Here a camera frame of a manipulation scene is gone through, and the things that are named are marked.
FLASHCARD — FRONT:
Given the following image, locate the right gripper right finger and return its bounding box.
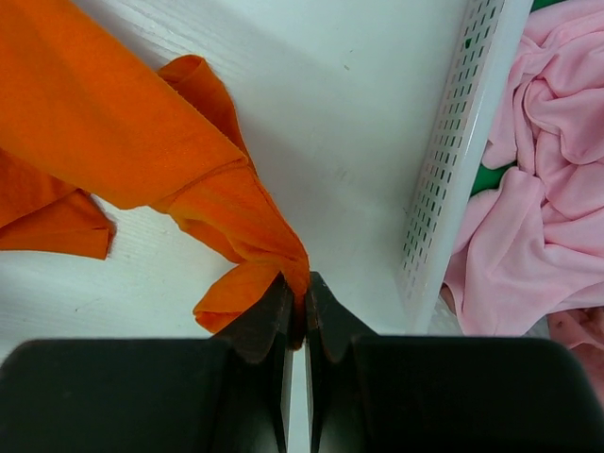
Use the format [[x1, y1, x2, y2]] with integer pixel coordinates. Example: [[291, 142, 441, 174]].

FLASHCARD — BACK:
[[306, 273, 603, 452]]

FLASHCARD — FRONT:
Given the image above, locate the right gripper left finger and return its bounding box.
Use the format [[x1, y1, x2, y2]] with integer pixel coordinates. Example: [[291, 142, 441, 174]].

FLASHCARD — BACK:
[[1, 277, 294, 452]]

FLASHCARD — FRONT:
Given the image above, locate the orange t-shirt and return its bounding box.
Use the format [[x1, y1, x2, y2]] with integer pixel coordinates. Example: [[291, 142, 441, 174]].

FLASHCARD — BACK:
[[1, 1, 310, 344]]

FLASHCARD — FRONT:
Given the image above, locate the salmon pink t-shirt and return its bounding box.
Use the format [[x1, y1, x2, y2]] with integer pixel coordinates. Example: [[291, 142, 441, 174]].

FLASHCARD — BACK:
[[547, 307, 603, 386]]

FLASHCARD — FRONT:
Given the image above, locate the white perforated plastic basket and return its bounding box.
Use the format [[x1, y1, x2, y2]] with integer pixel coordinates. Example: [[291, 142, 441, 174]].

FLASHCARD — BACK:
[[396, 1, 532, 335]]

